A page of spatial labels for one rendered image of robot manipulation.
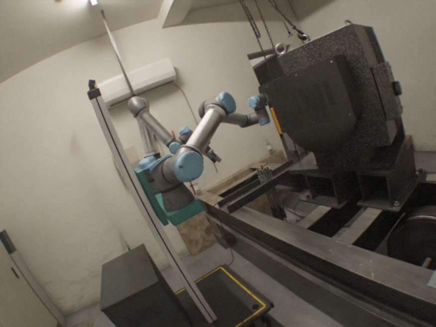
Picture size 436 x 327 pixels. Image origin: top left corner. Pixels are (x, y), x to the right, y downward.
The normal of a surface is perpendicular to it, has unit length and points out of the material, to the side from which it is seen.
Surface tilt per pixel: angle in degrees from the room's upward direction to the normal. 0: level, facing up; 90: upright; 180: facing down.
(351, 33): 90
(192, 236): 90
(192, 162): 93
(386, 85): 90
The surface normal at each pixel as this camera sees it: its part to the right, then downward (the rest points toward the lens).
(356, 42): -0.74, 0.42
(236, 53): 0.39, 0.03
